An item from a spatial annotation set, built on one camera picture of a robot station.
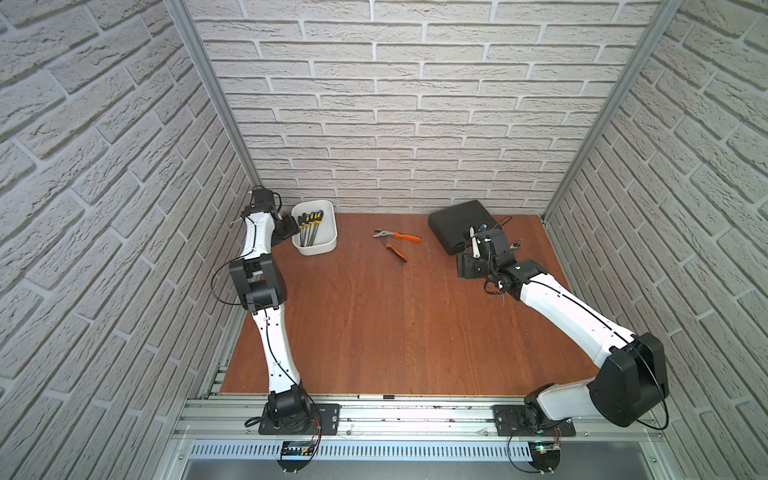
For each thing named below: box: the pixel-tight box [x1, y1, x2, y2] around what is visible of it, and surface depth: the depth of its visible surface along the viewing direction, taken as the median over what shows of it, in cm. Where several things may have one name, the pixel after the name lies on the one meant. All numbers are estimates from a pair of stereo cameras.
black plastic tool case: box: [428, 200, 501, 255], surface depth 117 cm
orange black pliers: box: [372, 228, 422, 263], surface depth 115 cm
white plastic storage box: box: [291, 199, 338, 256], surface depth 117 cm
